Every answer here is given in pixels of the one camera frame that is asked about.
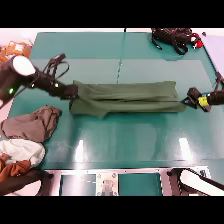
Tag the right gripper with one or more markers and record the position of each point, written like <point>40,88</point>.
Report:
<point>199,99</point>

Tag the red garment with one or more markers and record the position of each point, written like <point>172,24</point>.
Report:
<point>197,40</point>

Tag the dark green garment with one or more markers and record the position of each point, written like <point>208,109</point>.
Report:
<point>130,97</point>

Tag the grey-brown garment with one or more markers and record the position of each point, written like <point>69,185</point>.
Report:
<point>31,125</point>

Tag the white garment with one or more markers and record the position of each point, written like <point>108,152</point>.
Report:
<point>21,150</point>

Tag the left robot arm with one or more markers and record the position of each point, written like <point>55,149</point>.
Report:
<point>20,75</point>

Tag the orange garment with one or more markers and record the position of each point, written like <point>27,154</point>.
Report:
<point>15,50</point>

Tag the silver frame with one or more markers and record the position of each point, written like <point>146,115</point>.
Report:
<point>106,181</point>

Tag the rust brown garment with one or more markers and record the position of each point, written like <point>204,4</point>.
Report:
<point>13,168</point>

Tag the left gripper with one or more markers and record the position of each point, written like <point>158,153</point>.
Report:
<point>69,91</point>

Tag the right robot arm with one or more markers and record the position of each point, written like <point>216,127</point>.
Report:
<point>200,181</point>

